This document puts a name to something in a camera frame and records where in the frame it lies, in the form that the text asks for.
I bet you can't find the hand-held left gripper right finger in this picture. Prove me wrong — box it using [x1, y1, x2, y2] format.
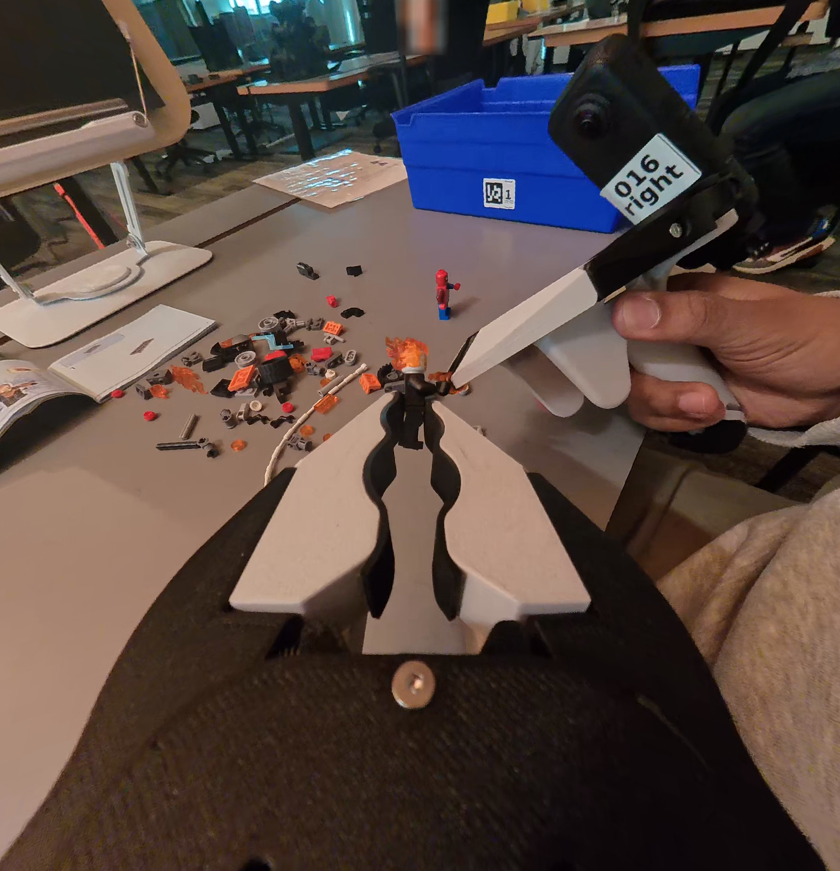
[427, 400, 592, 653]

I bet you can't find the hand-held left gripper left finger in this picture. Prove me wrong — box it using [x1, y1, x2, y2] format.
[228, 392, 403, 620]

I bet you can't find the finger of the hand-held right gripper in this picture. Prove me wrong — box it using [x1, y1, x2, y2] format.
[449, 264, 606, 389]

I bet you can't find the flame head lego minifigure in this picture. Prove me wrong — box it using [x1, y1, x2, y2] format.
[384, 336, 456, 451]

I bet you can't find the pile of loose lego pieces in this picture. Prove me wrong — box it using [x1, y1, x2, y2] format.
[112, 262, 485, 458]

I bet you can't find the lego instruction booklet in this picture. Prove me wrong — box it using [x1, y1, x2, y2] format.
[0, 303, 219, 458]

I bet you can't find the person's right hand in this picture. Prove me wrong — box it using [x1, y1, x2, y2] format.
[610, 272, 837, 432]

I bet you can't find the wooden edge desk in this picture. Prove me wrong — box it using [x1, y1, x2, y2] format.
[238, 53, 428, 161]
[529, 0, 832, 49]

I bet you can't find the blue plastic bin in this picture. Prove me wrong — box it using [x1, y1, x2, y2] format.
[391, 64, 701, 234]

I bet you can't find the person's grey sweater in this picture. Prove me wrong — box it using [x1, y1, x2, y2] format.
[654, 476, 840, 871]

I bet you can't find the white tablet stand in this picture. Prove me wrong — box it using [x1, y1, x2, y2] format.
[0, 109, 214, 349]

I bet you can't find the dark screen tablet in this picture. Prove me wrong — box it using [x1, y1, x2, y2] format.
[0, 0, 193, 204]

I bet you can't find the white flexible lego hose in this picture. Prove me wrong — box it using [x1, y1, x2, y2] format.
[265, 364, 368, 485]

